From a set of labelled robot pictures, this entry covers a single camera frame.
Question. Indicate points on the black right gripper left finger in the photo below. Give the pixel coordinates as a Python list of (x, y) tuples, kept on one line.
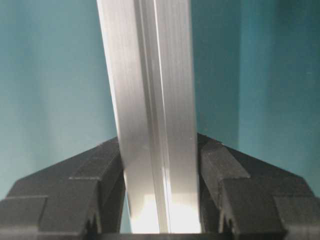
[(75, 199)]

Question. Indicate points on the teal table mat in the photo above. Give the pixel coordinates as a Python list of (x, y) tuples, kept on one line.
[(257, 82)]

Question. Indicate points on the silver aluminium extrusion rail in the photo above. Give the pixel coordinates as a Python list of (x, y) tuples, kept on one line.
[(148, 49)]

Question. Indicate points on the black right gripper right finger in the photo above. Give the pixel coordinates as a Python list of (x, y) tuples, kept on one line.
[(245, 198)]

